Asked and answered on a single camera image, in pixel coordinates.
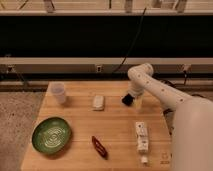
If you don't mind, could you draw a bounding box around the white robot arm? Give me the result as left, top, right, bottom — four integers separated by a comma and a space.
128, 63, 213, 171

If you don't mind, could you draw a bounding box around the translucent plastic cup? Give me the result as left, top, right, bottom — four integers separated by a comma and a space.
50, 82, 67, 104

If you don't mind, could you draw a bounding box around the white rectangular box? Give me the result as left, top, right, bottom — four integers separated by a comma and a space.
135, 122, 149, 154

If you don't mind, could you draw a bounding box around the white wall outlet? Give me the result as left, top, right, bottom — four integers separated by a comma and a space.
97, 66, 102, 73

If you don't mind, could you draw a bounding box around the white sponge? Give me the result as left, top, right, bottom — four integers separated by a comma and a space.
92, 95, 105, 111

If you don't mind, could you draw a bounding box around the black hanging cable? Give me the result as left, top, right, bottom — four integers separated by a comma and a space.
111, 7, 148, 74

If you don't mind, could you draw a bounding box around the small white cap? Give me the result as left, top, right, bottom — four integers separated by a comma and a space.
141, 156, 148, 164

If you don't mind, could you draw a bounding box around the green ribbed bowl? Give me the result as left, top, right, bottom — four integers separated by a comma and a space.
32, 117, 72, 155

